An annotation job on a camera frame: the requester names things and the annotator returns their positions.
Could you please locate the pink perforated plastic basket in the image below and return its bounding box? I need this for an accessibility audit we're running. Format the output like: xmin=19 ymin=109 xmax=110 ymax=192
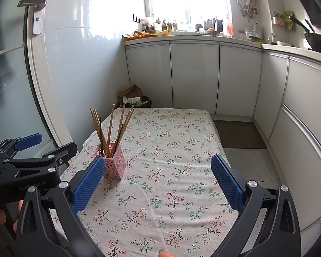
xmin=93 ymin=142 xmax=126 ymax=180

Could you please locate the yellow paper bag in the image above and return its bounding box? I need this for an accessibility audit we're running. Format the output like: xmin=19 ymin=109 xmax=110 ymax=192
xmin=123 ymin=29 xmax=171 ymax=42

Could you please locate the red label bottle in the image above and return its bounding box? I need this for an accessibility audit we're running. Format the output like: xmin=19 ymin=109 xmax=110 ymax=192
xmin=226 ymin=14 xmax=234 ymax=36

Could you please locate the floral tablecloth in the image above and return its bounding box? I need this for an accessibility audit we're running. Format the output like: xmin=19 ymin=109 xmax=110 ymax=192
xmin=49 ymin=108 xmax=243 ymax=257

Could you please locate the kitchen window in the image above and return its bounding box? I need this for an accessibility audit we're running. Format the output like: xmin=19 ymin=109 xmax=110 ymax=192
xmin=143 ymin=0 xmax=234 ymax=32

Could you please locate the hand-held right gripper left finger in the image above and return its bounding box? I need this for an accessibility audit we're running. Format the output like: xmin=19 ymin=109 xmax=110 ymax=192
xmin=15 ymin=155 xmax=107 ymax=257

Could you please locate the green red packet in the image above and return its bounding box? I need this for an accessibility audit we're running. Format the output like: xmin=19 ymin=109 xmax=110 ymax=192
xmin=272 ymin=12 xmax=285 ymax=28

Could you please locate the group of small jars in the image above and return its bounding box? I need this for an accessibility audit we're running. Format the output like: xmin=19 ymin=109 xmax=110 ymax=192
xmin=155 ymin=17 xmax=179 ymax=32

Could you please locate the brown utensil holder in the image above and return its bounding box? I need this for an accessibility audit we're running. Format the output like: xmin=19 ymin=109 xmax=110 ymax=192
xmin=203 ymin=16 xmax=224 ymax=33

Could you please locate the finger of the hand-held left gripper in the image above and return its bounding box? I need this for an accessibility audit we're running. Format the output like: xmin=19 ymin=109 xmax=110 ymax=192
xmin=0 ymin=133 xmax=43 ymax=161
xmin=0 ymin=141 xmax=78 ymax=179

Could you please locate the bundle of wooden chopsticks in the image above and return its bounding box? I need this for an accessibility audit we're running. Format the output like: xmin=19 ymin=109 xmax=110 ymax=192
xmin=89 ymin=103 xmax=136 ymax=158

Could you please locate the black wok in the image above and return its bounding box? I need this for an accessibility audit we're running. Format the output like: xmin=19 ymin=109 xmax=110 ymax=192
xmin=288 ymin=15 xmax=321 ymax=56

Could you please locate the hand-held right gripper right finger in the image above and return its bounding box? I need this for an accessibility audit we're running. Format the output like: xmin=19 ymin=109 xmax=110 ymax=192
xmin=210 ymin=154 xmax=303 ymax=257

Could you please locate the frosted glass door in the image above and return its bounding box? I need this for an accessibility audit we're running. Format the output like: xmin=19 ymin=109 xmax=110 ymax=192
xmin=0 ymin=0 xmax=79 ymax=166

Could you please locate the brown floor mat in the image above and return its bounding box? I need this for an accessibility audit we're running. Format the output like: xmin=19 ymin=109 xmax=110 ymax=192
xmin=211 ymin=120 xmax=268 ymax=150

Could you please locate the black trash bin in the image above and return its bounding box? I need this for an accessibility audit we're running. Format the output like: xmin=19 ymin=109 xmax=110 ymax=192
xmin=122 ymin=95 xmax=153 ymax=109

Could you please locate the white cabinet door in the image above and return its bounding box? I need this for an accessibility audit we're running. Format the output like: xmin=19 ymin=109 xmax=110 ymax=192
xmin=170 ymin=41 xmax=220 ymax=114
xmin=253 ymin=51 xmax=290 ymax=141
xmin=268 ymin=104 xmax=321 ymax=232
xmin=282 ymin=57 xmax=321 ymax=141
xmin=216 ymin=43 xmax=263 ymax=118
xmin=125 ymin=42 xmax=173 ymax=109

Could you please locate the clear plastic jug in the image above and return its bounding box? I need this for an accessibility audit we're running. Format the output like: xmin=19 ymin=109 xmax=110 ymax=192
xmin=253 ymin=22 xmax=263 ymax=40

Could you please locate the brown paper bag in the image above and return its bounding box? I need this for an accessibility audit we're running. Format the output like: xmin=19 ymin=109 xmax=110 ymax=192
xmin=117 ymin=83 xmax=144 ymax=109

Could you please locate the metal door handle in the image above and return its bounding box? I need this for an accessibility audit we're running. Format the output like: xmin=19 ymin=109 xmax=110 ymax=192
xmin=18 ymin=0 xmax=48 ymax=36

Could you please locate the yellow green packet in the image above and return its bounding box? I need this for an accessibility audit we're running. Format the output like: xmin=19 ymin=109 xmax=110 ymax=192
xmin=284 ymin=10 xmax=295 ymax=31

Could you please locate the dark chopstick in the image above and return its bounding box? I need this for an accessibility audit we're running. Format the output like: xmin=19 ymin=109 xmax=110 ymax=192
xmin=113 ymin=123 xmax=124 ymax=158
xmin=99 ymin=116 xmax=105 ymax=158

